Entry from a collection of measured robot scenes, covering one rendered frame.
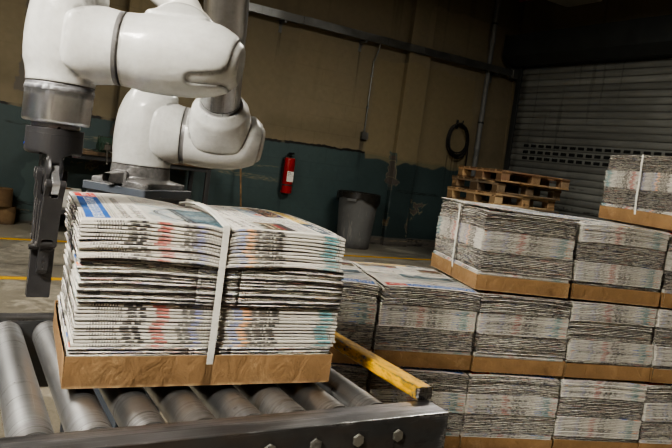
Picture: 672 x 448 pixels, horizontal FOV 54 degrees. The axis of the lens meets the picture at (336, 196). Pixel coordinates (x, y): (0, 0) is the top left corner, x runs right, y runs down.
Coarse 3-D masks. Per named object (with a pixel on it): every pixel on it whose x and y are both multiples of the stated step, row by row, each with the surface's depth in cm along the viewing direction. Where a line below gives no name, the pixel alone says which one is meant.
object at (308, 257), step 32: (256, 224) 98; (288, 224) 102; (256, 256) 92; (288, 256) 94; (320, 256) 97; (256, 288) 93; (288, 288) 95; (320, 288) 97; (256, 320) 94; (288, 320) 96; (320, 320) 98; (256, 352) 94; (288, 352) 96; (320, 352) 99
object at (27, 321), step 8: (0, 320) 110; (8, 320) 111; (16, 320) 112; (24, 320) 112; (32, 320) 113; (40, 320) 113; (48, 320) 114; (24, 328) 112; (32, 328) 113; (24, 336) 112; (32, 344) 113; (32, 352) 113; (32, 360) 113; (40, 368) 114; (40, 376) 114; (40, 384) 114
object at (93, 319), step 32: (96, 224) 83; (128, 224) 84; (160, 224) 87; (192, 224) 88; (64, 256) 106; (96, 256) 83; (128, 256) 84; (160, 256) 86; (192, 256) 89; (64, 288) 102; (96, 288) 84; (128, 288) 86; (160, 288) 87; (192, 288) 89; (64, 320) 95; (96, 320) 85; (128, 320) 86; (160, 320) 88; (192, 320) 90; (64, 352) 89; (96, 352) 85; (128, 352) 87; (160, 352) 88
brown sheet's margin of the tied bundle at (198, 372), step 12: (192, 360) 90; (204, 360) 91; (216, 360) 91; (228, 360) 92; (192, 372) 90; (204, 372) 91; (216, 372) 92; (228, 372) 92; (192, 384) 90; (204, 384) 91; (216, 384) 92
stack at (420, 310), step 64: (384, 320) 179; (448, 320) 183; (512, 320) 187; (576, 320) 191; (640, 320) 196; (384, 384) 179; (448, 384) 183; (512, 384) 188; (576, 384) 192; (640, 384) 198
